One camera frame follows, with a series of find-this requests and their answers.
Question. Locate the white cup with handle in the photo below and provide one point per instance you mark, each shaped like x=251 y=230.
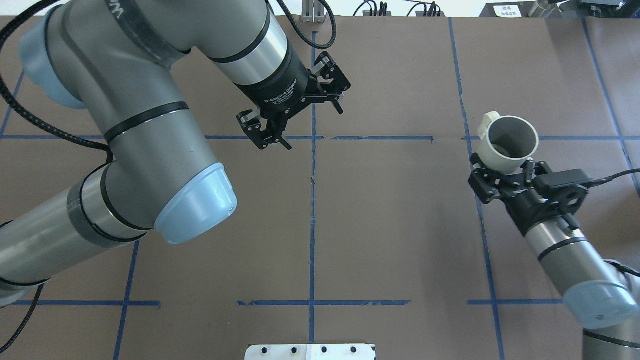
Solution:
x=506 y=142

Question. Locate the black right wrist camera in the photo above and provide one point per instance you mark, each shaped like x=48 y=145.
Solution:
x=564 y=191

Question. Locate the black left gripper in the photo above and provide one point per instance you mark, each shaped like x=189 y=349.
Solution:
x=278 y=85

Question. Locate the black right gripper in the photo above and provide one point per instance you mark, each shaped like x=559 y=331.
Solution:
x=531 y=206

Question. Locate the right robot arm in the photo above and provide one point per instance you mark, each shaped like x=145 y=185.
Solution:
x=602 y=294

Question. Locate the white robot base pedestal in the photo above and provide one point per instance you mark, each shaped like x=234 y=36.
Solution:
x=322 y=351

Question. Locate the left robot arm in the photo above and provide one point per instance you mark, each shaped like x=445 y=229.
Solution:
x=113 y=58

